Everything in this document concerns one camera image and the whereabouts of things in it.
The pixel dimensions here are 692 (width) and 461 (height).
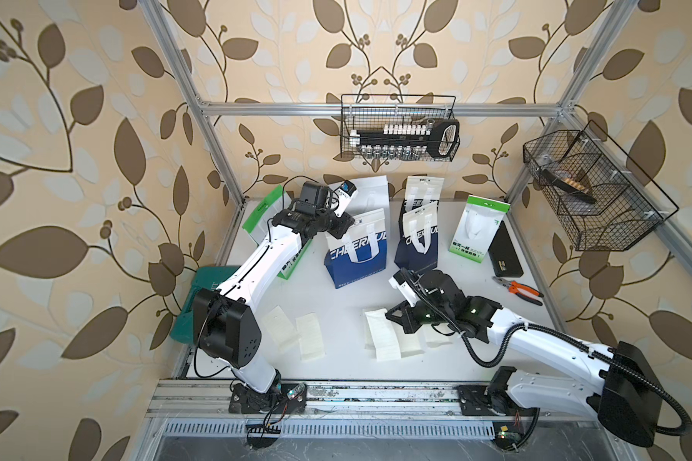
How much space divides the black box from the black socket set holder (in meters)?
0.36

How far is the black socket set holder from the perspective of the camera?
32.6 inches

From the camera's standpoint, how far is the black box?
0.98 metres
